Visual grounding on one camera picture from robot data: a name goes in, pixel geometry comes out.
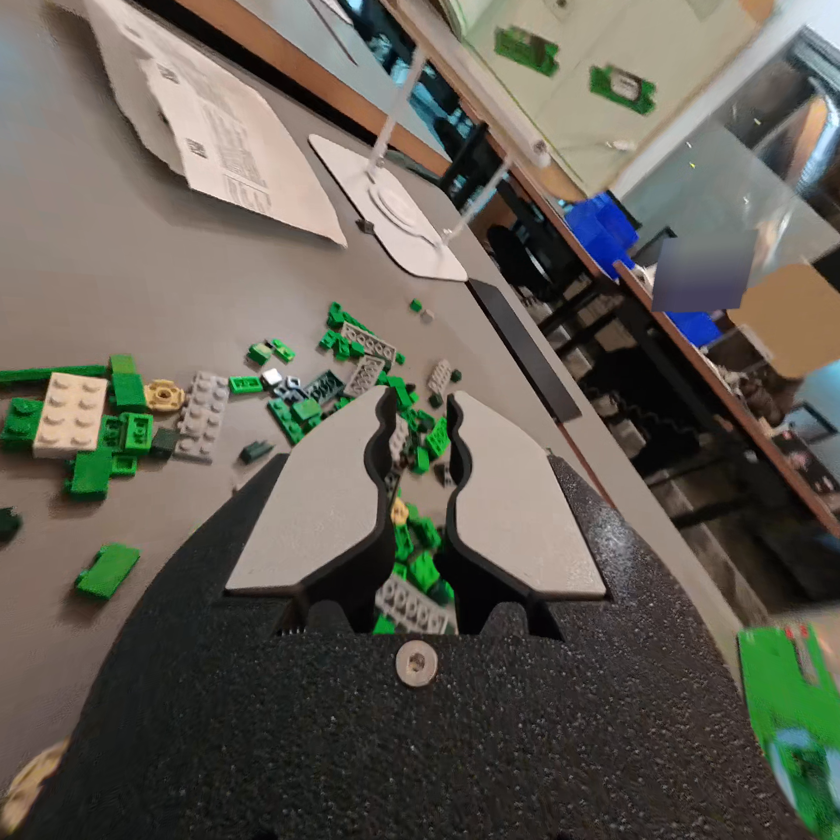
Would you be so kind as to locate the tan round toy brick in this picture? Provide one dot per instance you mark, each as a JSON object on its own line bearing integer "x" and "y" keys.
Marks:
{"x": 164, "y": 396}

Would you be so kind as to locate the black office chair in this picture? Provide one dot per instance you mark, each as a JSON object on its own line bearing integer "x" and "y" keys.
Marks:
{"x": 518, "y": 262}

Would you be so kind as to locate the pile of green toy bricks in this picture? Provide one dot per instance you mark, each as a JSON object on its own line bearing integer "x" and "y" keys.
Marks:
{"x": 128, "y": 392}

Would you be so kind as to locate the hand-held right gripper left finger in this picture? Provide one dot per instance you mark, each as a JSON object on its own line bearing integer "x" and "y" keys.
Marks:
{"x": 308, "y": 518}

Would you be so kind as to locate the printed paper sheet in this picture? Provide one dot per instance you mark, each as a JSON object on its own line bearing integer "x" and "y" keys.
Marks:
{"x": 216, "y": 131}

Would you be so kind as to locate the wooden edged office desk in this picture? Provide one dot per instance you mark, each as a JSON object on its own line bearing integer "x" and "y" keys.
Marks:
{"x": 774, "y": 451}

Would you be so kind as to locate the green toy set box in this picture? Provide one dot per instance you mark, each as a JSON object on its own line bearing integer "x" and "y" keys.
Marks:
{"x": 781, "y": 689}

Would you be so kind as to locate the blue storage bin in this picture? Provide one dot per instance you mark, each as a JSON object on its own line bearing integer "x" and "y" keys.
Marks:
{"x": 692, "y": 328}
{"x": 600, "y": 229}

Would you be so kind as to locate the toy instruction booklet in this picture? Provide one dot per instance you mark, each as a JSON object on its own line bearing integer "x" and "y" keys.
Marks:
{"x": 590, "y": 124}

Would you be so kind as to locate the white toy brick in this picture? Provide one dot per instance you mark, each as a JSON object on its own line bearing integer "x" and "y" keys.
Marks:
{"x": 71, "y": 415}

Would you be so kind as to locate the light grey toy plate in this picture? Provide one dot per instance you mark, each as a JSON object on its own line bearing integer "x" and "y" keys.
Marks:
{"x": 203, "y": 417}

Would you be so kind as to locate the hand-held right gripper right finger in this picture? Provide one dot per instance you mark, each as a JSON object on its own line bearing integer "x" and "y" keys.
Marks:
{"x": 525, "y": 518}

